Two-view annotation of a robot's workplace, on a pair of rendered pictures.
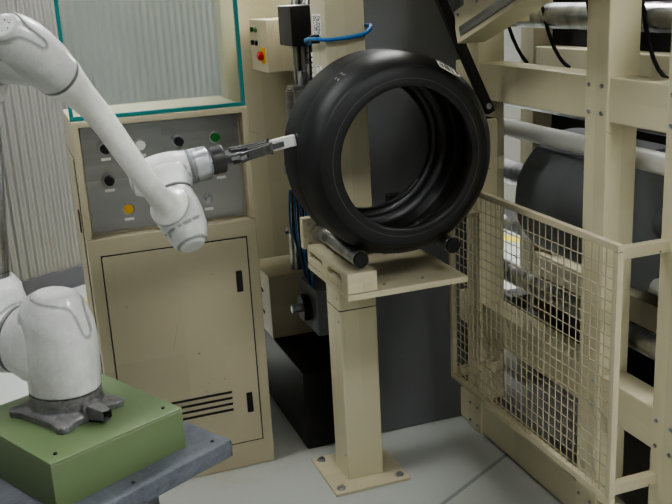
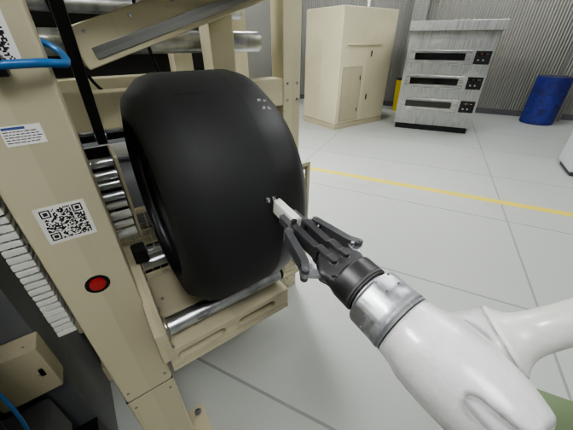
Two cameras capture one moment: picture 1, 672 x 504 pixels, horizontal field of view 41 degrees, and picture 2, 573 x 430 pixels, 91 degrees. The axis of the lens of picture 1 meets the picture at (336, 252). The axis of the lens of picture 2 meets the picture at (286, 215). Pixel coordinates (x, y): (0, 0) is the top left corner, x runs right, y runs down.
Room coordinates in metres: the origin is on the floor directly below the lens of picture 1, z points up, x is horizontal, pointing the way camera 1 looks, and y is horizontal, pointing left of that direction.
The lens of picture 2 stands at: (2.53, 0.55, 1.50)
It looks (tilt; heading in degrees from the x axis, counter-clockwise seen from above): 32 degrees down; 253
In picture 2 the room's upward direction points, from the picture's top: straight up
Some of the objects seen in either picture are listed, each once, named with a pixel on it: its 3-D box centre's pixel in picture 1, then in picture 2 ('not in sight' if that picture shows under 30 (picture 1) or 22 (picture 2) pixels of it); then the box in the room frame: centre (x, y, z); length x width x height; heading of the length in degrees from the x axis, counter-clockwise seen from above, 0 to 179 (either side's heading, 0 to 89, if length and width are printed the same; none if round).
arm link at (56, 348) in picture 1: (56, 338); not in sight; (1.84, 0.61, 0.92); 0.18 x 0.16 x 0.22; 66
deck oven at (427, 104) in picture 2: not in sight; (441, 78); (-1.95, -4.23, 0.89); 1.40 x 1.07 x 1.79; 140
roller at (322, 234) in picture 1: (339, 245); (228, 297); (2.53, -0.01, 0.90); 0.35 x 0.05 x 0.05; 19
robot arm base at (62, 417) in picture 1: (72, 400); not in sight; (1.82, 0.59, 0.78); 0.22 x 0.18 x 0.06; 56
